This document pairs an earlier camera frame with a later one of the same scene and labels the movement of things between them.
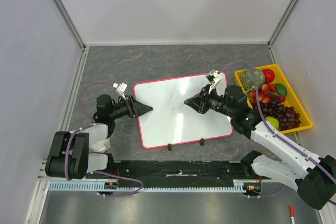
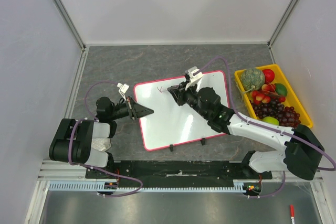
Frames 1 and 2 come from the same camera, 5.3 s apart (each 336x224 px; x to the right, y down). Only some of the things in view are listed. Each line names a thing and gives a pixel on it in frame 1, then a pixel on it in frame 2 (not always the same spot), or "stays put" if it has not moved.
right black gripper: (203, 99) → (181, 94)
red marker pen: (292, 213) stays put
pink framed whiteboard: (171, 122) stays put
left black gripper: (136, 108) stays put
